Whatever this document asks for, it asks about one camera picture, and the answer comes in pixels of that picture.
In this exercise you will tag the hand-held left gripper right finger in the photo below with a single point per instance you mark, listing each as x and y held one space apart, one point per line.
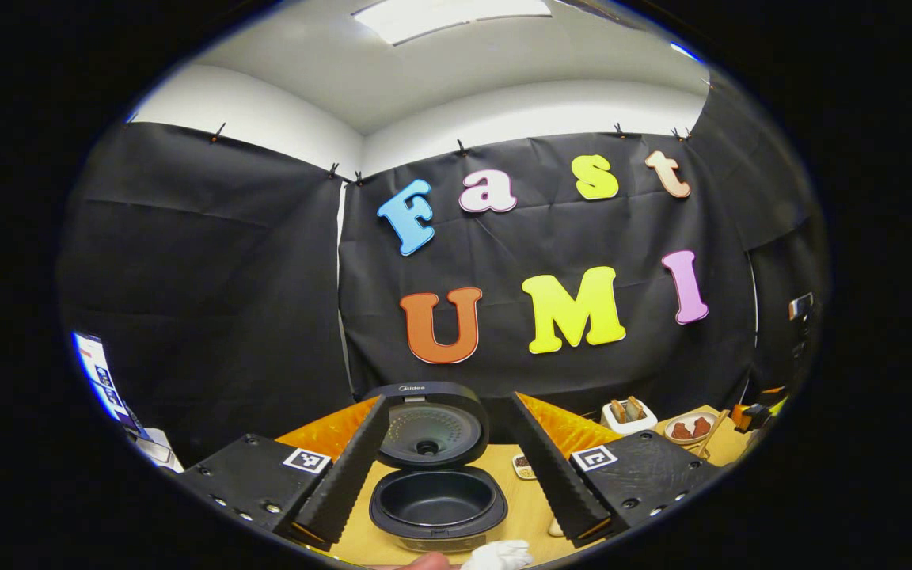
551 475

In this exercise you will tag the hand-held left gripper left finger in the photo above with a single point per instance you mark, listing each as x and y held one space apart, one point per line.
345 475

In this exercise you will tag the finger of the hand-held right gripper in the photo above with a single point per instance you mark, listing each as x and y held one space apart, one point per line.
773 396
755 418

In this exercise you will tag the wooden spoon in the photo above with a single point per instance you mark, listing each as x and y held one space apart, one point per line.
716 427

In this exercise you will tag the clear glass chopstick holder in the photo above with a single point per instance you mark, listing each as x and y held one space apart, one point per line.
700 452

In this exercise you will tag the black rice cooker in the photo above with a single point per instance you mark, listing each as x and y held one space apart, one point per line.
436 499

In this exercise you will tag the white divided condiment dish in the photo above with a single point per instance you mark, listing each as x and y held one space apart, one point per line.
523 467

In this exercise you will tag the brown meat piece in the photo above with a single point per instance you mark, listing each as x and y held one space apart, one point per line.
701 427
682 431

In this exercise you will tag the white plate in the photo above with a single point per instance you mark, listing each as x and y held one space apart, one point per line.
682 417

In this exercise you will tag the white toaster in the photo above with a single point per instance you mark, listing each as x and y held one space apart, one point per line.
630 427

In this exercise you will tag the toast slice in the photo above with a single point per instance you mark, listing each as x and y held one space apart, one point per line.
636 408
619 411

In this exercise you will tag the white crumpled cloth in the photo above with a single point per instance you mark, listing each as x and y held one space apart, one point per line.
495 556

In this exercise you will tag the white papers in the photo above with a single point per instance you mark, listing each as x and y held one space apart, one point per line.
157 450

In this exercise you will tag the black backdrop cloth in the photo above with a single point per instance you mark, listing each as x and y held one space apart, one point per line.
210 301

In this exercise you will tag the computer monitor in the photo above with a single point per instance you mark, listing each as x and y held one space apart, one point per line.
98 376

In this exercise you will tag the ceiling light panel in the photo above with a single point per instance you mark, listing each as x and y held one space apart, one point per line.
448 16

